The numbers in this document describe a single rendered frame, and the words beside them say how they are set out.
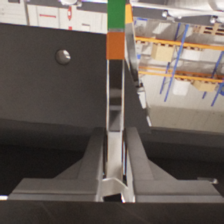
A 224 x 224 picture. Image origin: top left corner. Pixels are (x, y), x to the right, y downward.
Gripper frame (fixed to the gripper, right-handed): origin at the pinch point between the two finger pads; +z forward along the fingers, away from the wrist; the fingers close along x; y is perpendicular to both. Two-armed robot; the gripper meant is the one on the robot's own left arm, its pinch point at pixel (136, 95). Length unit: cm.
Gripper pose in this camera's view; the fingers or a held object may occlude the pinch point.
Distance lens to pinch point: 27.7
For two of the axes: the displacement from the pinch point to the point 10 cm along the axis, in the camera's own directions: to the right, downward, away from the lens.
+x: -0.4, -7.0, 7.1
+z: -2.0, -6.9, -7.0
